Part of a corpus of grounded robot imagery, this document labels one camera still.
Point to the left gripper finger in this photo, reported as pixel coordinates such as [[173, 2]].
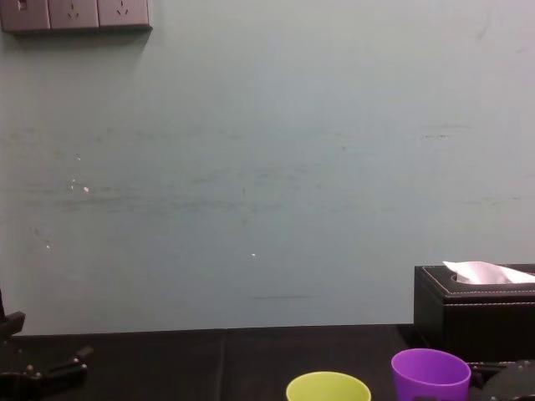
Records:
[[62, 367], [14, 322]]

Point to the black table cloth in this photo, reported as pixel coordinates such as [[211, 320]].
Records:
[[167, 367]]

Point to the yellow-green plastic cup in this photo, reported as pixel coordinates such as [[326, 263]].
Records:
[[328, 388]]

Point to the white paper tissue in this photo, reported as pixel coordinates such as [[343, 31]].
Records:
[[480, 271]]

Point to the black leather tissue box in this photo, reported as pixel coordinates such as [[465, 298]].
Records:
[[480, 321]]

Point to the purple plastic cup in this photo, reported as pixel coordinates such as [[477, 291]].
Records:
[[430, 380]]

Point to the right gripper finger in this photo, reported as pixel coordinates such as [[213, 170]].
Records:
[[489, 369]]

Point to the grey wall socket panel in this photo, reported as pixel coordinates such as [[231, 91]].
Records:
[[75, 14]]

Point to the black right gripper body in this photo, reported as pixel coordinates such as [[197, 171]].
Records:
[[512, 384]]

